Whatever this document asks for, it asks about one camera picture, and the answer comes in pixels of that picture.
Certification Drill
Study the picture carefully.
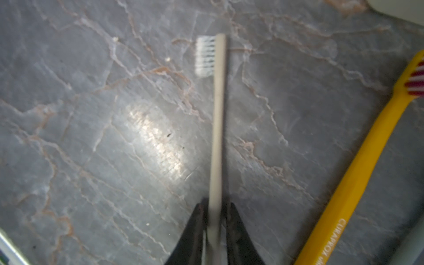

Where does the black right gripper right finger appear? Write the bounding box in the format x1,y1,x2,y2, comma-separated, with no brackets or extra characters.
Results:
225,201,265,265

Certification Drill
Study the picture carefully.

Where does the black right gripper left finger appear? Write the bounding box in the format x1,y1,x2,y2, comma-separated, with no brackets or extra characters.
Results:
165,198,208,265

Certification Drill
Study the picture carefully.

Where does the teal thin toothbrush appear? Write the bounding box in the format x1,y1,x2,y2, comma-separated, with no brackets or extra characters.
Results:
388,215,424,265

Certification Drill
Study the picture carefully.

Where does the white toothbrush holder caddy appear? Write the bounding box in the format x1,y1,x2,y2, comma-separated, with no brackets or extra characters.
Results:
367,0,424,26

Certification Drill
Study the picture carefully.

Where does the yellow toothbrush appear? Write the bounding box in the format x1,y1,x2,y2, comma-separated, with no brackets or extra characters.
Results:
295,51,424,265

